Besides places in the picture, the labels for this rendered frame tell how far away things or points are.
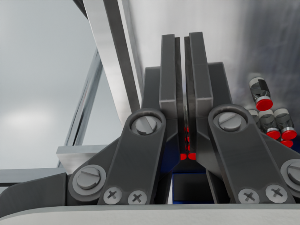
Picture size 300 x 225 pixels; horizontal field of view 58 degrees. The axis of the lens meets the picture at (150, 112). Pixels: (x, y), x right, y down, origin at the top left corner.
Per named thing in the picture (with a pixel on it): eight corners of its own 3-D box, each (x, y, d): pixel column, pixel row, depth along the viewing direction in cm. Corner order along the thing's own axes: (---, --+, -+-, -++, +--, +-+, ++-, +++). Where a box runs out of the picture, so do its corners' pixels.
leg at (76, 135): (120, 36, 125) (84, 189, 72) (101, 37, 126) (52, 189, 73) (116, 18, 118) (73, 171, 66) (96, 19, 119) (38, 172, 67)
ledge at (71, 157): (132, 179, 64) (131, 187, 62) (79, 180, 65) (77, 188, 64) (120, 143, 54) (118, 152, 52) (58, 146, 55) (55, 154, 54)
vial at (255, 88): (263, 88, 39) (271, 109, 36) (247, 89, 39) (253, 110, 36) (266, 76, 37) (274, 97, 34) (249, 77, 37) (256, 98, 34)
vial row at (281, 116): (286, 117, 43) (295, 140, 40) (172, 122, 45) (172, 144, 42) (289, 107, 41) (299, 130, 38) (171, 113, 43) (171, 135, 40)
